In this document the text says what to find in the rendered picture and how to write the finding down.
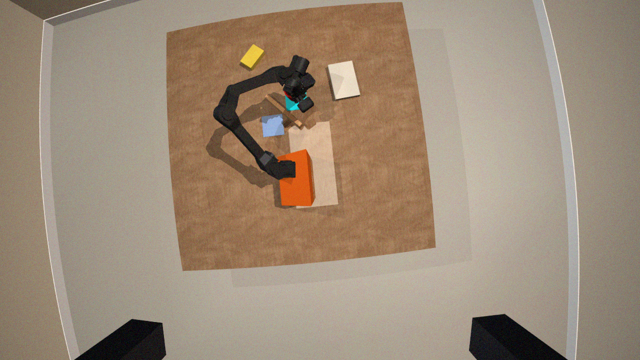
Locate yellow rectangular block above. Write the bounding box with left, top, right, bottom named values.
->
left=240, top=44, right=265, bottom=70

